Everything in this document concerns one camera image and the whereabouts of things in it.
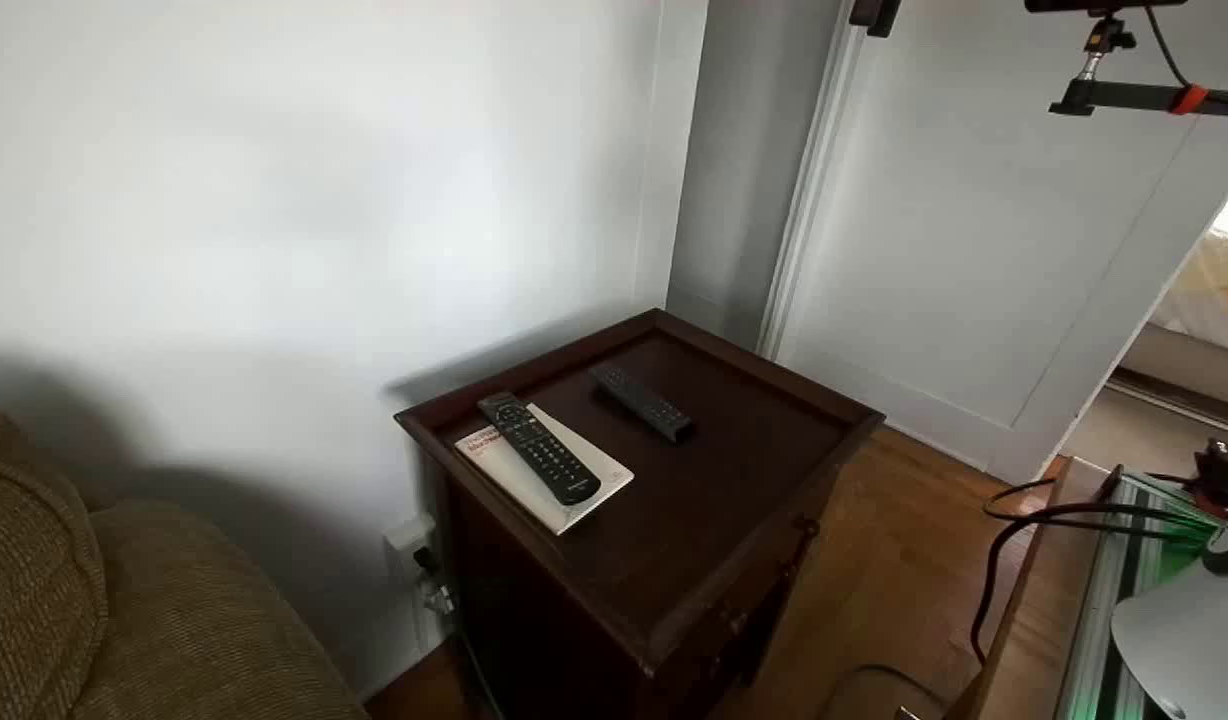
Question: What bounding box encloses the grey remote control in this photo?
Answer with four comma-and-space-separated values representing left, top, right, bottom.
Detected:
586, 361, 701, 448

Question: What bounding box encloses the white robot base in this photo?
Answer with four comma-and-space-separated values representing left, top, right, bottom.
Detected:
1109, 563, 1228, 720

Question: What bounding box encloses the black remote control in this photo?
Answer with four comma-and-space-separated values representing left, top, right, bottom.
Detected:
472, 389, 604, 509

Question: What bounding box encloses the white panel door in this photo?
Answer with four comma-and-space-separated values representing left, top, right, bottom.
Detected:
757, 0, 1228, 486

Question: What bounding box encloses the bed with light cover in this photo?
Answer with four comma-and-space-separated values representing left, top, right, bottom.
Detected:
1147, 171, 1228, 362

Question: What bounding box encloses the dark wooden side table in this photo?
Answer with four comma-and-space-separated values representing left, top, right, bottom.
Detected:
394, 306, 890, 720

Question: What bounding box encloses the white paper booklet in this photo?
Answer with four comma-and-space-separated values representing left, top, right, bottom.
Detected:
452, 400, 641, 540

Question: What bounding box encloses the dark rounded floor object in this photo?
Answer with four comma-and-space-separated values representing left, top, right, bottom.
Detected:
815, 658, 963, 720

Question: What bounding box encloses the olive fabric couch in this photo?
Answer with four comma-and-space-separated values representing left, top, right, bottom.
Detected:
0, 400, 368, 720

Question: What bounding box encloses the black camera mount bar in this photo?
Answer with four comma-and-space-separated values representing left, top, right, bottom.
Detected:
1050, 10, 1228, 119

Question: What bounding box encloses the thin black camera cable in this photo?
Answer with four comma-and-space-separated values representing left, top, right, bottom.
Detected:
1140, 2, 1195, 93

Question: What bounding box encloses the black floor cable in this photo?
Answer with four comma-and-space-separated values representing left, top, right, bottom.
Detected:
986, 473, 1195, 528
967, 512, 1207, 663

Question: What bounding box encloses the black knob on frame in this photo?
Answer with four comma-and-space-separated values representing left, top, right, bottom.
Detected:
1189, 436, 1228, 515

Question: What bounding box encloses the aluminium frame rail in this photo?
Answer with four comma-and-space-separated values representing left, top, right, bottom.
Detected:
1050, 462, 1228, 720

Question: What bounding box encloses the white wall outlet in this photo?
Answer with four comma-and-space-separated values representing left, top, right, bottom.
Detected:
380, 512, 446, 591

